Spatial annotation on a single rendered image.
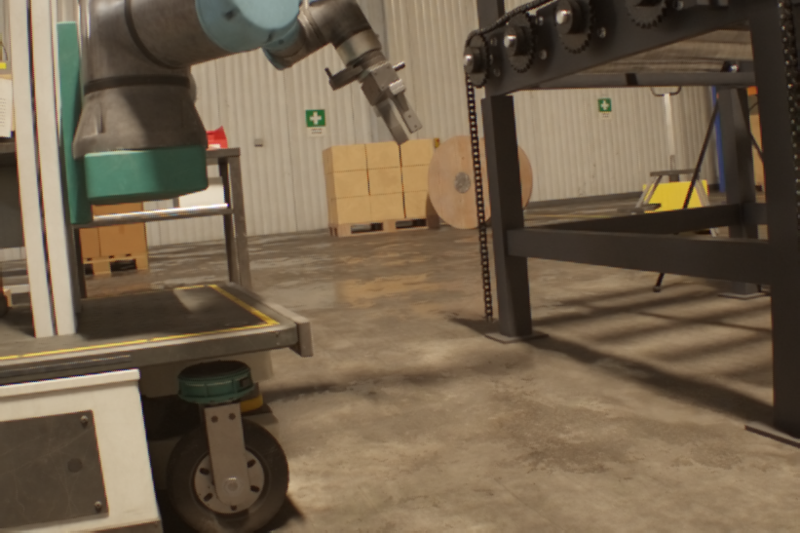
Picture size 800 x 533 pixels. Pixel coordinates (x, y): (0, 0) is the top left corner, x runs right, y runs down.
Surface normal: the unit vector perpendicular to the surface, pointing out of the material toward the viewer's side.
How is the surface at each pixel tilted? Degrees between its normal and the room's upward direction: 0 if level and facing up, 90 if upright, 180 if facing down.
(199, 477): 91
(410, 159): 90
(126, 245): 90
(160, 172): 90
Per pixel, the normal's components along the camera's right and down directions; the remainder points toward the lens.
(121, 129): 0.02, -0.30
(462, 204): -0.68, 0.09
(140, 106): 0.29, -0.33
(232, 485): 0.38, 0.00
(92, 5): -0.48, 0.04
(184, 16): -0.45, 0.52
